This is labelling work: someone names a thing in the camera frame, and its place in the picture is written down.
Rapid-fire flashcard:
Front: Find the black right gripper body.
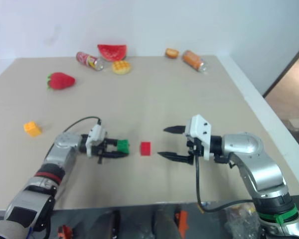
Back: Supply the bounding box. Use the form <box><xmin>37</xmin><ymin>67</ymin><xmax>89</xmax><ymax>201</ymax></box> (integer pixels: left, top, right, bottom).
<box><xmin>185</xmin><ymin>137</ymin><xmax>205</xmax><ymax>166</ymax></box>

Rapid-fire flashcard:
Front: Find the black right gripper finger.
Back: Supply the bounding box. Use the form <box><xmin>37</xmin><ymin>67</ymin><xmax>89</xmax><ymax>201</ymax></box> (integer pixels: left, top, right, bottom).
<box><xmin>163</xmin><ymin>124</ymin><xmax>187</xmax><ymax>136</ymax></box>
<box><xmin>157</xmin><ymin>151</ymin><xmax>190</xmax><ymax>163</ymax></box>

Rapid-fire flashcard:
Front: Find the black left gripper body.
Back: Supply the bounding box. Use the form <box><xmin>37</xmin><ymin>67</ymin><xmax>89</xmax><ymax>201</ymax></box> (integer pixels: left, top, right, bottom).
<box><xmin>90</xmin><ymin>138</ymin><xmax>111</xmax><ymax>165</ymax></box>

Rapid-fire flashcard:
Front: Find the green toy brick cube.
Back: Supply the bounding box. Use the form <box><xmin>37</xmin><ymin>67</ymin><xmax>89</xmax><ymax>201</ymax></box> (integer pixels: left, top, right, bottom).
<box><xmin>116</xmin><ymin>139</ymin><xmax>131</xmax><ymax>155</ymax></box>

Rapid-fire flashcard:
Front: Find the red toy brick cube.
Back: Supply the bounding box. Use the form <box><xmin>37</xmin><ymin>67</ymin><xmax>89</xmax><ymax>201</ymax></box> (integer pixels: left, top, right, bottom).
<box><xmin>140</xmin><ymin>141</ymin><xmax>152</xmax><ymax>156</ymax></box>

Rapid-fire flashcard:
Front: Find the orange and black tool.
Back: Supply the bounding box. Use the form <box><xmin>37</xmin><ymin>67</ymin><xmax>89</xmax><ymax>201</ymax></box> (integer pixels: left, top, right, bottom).
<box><xmin>173</xmin><ymin>210</ymin><xmax>189</xmax><ymax>237</ymax></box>
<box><xmin>57</xmin><ymin>225</ymin><xmax>73</xmax><ymax>239</ymax></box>

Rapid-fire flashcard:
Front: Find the yellow toy brick cube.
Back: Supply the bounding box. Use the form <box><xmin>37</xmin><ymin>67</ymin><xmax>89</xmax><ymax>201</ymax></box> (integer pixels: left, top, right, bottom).
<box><xmin>23</xmin><ymin>120</ymin><xmax>42</xmax><ymax>138</ymax></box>

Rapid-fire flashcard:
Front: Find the orange drink can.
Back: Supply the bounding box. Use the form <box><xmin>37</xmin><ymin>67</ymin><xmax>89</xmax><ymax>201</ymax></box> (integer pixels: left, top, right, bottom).
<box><xmin>181</xmin><ymin>50</ymin><xmax>208</xmax><ymax>72</ymax></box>

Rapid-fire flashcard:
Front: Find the yellow toy waffle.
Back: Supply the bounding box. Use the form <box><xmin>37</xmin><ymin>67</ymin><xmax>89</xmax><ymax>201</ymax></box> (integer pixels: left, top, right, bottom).
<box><xmin>111</xmin><ymin>60</ymin><xmax>131</xmax><ymax>75</ymax></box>

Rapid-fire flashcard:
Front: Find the small brown toy bread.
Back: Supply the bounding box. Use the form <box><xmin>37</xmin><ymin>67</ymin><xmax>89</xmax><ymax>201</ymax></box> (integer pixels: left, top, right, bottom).
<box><xmin>164</xmin><ymin>48</ymin><xmax>179</xmax><ymax>60</ymax></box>

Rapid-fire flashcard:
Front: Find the red toy strawberry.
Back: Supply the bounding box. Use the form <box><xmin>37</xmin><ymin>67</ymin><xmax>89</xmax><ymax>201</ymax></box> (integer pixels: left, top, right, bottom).
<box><xmin>45</xmin><ymin>72</ymin><xmax>76</xmax><ymax>91</ymax></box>

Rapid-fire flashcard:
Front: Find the clear plastic bag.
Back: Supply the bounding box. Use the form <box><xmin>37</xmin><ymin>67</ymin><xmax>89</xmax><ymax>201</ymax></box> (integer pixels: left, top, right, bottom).
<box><xmin>223</xmin><ymin>203</ymin><xmax>261</xmax><ymax>239</ymax></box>

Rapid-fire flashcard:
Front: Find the red drink can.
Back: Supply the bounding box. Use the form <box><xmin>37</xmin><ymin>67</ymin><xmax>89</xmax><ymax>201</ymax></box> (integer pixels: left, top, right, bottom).
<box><xmin>75</xmin><ymin>51</ymin><xmax>106</xmax><ymax>72</ymax></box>

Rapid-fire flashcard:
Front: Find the toy watermelon slice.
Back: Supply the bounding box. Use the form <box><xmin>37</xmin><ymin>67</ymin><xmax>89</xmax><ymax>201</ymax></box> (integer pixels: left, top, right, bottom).
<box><xmin>97</xmin><ymin>44</ymin><xmax>128</xmax><ymax>62</ymax></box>

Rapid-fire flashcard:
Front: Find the brown door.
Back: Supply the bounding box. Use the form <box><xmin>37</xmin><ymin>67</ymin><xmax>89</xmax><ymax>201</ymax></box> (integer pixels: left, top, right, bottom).
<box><xmin>262</xmin><ymin>44</ymin><xmax>299</xmax><ymax>98</ymax></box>

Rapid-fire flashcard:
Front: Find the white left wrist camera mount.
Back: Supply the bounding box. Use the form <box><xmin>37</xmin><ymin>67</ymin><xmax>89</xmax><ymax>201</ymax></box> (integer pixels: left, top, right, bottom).
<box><xmin>85</xmin><ymin>124</ymin><xmax>108</xmax><ymax>158</ymax></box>

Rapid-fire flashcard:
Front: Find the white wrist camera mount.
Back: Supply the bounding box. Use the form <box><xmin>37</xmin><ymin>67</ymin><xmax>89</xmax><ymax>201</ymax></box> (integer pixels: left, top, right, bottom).
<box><xmin>85</xmin><ymin>124</ymin><xmax>108</xmax><ymax>158</ymax></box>
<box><xmin>183</xmin><ymin>114</ymin><xmax>213</xmax><ymax>160</ymax></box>

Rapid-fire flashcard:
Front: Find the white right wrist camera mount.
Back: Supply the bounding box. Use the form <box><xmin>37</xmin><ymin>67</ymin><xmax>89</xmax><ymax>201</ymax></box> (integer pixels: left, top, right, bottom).
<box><xmin>183</xmin><ymin>114</ymin><xmax>213</xmax><ymax>160</ymax></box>

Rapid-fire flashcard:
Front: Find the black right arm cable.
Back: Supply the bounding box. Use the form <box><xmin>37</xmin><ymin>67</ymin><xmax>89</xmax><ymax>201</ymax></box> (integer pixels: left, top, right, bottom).
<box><xmin>195</xmin><ymin>154</ymin><xmax>255</xmax><ymax>214</ymax></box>

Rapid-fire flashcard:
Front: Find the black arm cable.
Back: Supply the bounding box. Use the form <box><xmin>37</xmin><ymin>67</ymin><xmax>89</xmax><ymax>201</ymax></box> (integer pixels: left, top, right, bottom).
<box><xmin>63</xmin><ymin>116</ymin><xmax>102</xmax><ymax>133</ymax></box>
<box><xmin>195</xmin><ymin>154</ymin><xmax>255</xmax><ymax>214</ymax></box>

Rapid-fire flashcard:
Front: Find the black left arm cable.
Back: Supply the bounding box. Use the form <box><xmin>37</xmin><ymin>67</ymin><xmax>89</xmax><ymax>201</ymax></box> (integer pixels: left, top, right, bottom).
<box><xmin>63</xmin><ymin>116</ymin><xmax>102</xmax><ymax>133</ymax></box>

